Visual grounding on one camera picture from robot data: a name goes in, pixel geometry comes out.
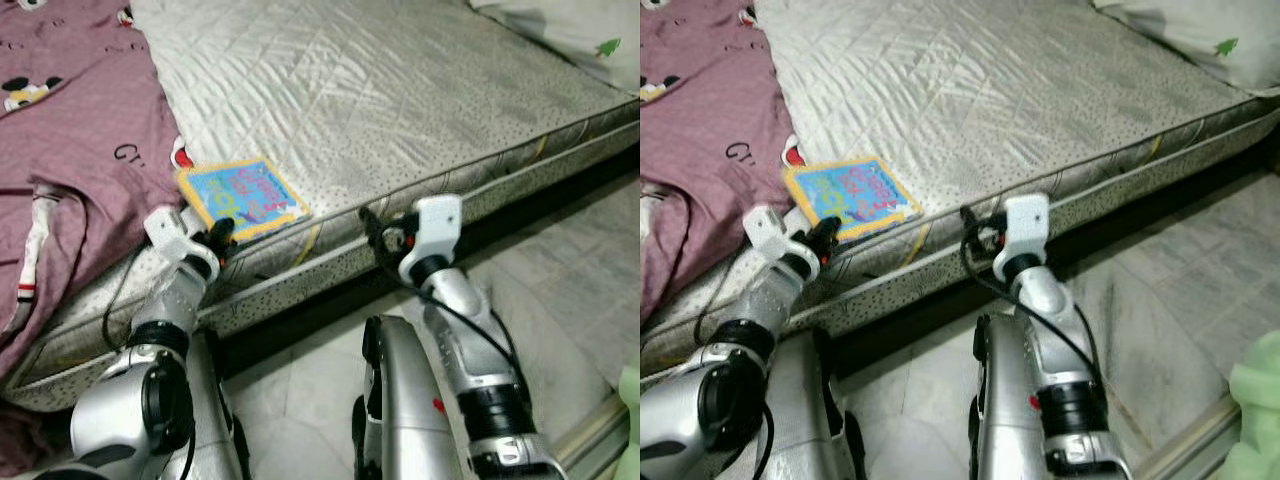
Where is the silver robot leg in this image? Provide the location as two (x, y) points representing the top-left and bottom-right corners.
(352, 315), (471, 480)
(775, 330), (863, 480)
(190, 330), (253, 480)
(968, 312), (1051, 480)

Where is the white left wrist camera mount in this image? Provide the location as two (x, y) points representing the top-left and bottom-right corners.
(750, 205), (806, 259)
(145, 207), (211, 263)

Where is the silver left robot leg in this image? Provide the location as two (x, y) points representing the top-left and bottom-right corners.
(190, 330), (253, 480)
(775, 330), (863, 480)

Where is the white quilted mattress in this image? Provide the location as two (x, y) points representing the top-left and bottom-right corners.
(640, 0), (1280, 376)
(0, 0), (641, 411)

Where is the colourful blue children's book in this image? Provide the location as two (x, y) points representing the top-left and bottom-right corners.
(176, 158), (313, 244)
(782, 157), (923, 244)

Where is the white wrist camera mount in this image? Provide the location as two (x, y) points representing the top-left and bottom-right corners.
(992, 193), (1051, 283)
(145, 207), (211, 263)
(398, 195), (464, 286)
(750, 205), (806, 259)

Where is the silver right robot leg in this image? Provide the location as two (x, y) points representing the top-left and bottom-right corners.
(352, 315), (471, 480)
(968, 312), (1051, 480)

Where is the white pillow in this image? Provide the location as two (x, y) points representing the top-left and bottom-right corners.
(1090, 0), (1280, 98)
(470, 0), (641, 96)

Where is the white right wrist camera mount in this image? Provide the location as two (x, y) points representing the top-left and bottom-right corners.
(398, 195), (464, 286)
(992, 193), (1051, 283)

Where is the dark bed frame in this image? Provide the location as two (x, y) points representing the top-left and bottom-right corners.
(200, 150), (641, 376)
(850, 130), (1280, 341)

